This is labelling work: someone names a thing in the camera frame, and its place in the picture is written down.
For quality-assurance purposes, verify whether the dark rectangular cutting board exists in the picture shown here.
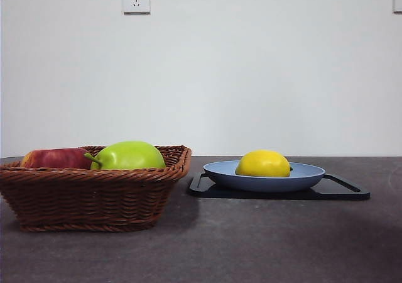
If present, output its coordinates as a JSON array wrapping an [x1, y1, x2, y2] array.
[[187, 173, 371, 201]]

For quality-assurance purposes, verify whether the yellow lemon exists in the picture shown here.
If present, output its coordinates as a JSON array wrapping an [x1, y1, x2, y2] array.
[[234, 149, 291, 178]]

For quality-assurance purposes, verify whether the red apple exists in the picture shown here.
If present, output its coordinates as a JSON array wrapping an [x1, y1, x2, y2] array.
[[20, 148, 92, 170]]

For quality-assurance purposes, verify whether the green apple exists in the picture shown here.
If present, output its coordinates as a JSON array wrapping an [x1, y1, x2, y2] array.
[[84, 140, 166, 170]]

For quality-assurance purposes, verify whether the blue round plate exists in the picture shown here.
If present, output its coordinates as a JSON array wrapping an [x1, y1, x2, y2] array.
[[202, 160, 326, 193]]

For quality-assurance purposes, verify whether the brown woven wicker basket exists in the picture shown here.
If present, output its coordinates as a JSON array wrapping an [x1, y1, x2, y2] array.
[[0, 144, 192, 233]]

